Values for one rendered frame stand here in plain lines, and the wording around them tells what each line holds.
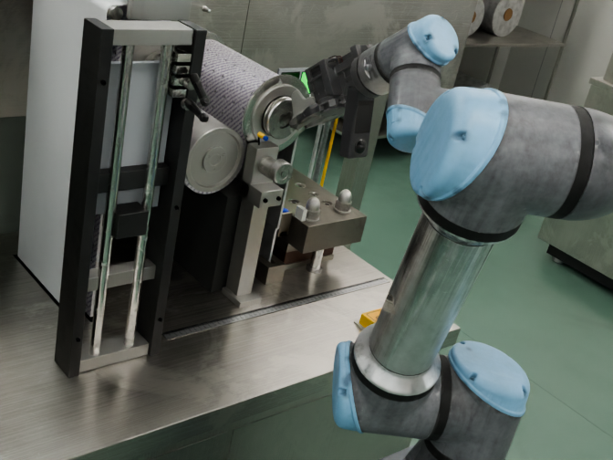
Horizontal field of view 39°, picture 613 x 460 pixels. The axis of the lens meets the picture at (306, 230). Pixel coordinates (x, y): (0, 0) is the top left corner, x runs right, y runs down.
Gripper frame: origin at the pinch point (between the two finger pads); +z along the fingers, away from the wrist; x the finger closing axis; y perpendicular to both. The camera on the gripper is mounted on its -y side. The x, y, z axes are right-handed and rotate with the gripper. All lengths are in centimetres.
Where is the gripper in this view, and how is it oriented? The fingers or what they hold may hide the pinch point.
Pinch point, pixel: (300, 127)
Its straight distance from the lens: 151.3
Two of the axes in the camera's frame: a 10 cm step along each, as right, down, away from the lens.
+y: -2.5, -9.6, 0.8
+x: -7.5, 1.4, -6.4
